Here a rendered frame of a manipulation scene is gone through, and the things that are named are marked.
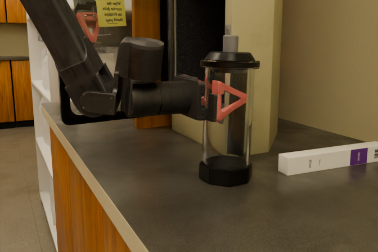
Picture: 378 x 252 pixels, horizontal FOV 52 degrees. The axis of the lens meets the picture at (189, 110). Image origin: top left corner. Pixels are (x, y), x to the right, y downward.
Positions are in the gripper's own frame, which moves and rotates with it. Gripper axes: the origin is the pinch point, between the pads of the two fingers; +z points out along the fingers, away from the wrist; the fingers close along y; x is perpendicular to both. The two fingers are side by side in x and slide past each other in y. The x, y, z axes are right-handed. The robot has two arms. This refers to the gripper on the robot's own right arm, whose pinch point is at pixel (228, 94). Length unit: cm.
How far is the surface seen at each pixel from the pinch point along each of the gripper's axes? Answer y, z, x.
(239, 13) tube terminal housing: 10.2, 8.5, -15.7
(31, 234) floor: 183, -23, 112
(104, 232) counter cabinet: 18.1, -19.1, 32.1
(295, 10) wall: 39, 50, -20
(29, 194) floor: 253, -19, 113
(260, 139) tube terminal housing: 9.9, 15.8, 12.5
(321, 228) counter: -23.5, 1.3, 16.0
